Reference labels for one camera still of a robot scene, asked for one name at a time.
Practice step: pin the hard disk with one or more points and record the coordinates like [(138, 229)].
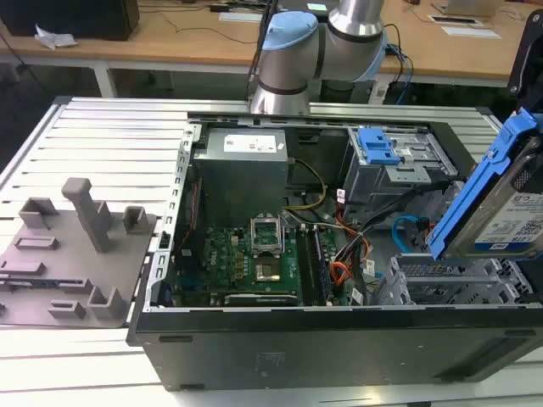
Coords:
[(496, 212)]

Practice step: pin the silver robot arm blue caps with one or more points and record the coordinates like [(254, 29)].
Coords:
[(288, 55)]

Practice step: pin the silver disk bay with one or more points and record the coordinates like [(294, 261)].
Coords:
[(424, 284)]

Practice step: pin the blue drive cage latch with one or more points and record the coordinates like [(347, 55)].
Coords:
[(377, 148)]

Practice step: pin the silver drive cage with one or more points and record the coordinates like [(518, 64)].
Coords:
[(382, 182)]

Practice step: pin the gray power supply unit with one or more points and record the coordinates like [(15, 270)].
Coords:
[(242, 182)]

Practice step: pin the CPU socket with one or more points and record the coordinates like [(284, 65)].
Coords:
[(267, 271)]

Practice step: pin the black graphics card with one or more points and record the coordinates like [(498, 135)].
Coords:
[(259, 299)]

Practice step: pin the wooden desk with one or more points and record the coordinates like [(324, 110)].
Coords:
[(169, 46)]

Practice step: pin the green motherboard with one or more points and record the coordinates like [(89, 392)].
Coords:
[(229, 263)]

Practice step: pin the black PC case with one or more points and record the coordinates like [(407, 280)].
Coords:
[(297, 356)]

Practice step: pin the large black box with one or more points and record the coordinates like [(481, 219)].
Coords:
[(68, 19)]

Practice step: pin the crumpled white paper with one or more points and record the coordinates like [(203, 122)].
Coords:
[(55, 38)]

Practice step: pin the gray parts rack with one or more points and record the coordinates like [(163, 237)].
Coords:
[(63, 271)]

